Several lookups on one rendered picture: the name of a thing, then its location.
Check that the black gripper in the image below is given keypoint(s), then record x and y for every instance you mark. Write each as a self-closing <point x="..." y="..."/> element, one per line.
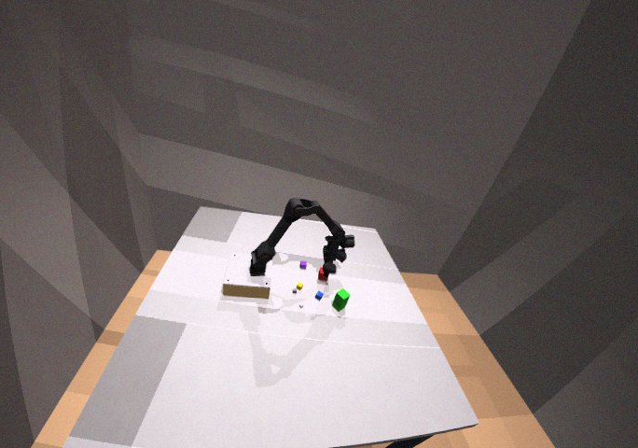
<point x="329" y="256"/>

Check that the green block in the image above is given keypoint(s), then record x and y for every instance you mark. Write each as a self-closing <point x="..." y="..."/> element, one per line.
<point x="337" y="306"/>
<point x="342" y="297"/>

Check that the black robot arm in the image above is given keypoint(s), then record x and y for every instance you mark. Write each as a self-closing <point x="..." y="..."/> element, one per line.
<point x="294" y="210"/>

